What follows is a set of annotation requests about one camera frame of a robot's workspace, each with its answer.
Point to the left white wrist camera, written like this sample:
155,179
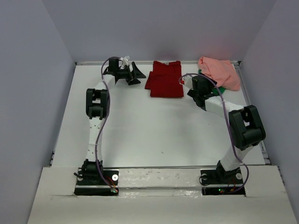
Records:
124,62

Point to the red t shirt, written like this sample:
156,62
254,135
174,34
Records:
163,80

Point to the aluminium rail back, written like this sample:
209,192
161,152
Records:
234,62

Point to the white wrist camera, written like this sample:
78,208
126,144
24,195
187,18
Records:
124,62
187,81

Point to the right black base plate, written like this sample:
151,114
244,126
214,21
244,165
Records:
213,184

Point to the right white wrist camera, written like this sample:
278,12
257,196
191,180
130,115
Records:
187,81

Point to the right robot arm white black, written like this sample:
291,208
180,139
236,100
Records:
244,124

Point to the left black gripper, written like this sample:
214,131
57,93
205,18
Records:
136,73

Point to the pink t shirt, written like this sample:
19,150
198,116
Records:
221,71

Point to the aluminium rail right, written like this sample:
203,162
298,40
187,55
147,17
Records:
237,66

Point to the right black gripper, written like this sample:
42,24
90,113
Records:
191,92

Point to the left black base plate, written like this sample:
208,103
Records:
91,183

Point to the green t shirt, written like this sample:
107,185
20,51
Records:
214,89

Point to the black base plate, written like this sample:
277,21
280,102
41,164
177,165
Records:
91,183
213,184

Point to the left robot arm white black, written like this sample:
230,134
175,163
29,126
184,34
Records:
97,108

